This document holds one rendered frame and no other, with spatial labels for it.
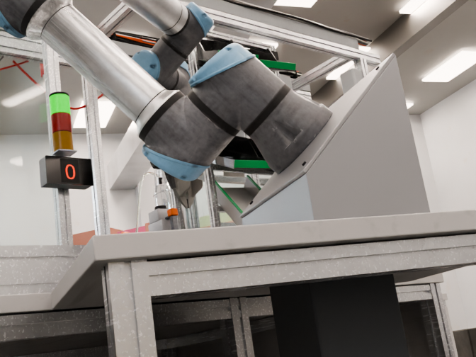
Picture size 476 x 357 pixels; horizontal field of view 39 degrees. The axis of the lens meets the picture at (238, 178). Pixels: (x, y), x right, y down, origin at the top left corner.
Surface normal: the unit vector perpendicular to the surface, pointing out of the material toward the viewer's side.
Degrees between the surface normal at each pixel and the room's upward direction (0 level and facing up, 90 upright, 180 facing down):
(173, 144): 110
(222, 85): 114
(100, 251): 90
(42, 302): 90
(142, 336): 90
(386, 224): 90
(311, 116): 75
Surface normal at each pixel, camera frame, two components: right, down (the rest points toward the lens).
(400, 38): -0.93, 0.04
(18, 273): 0.62, -0.29
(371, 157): 0.33, -0.29
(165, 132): -0.19, 0.19
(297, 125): -0.13, -0.22
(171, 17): 0.59, 0.57
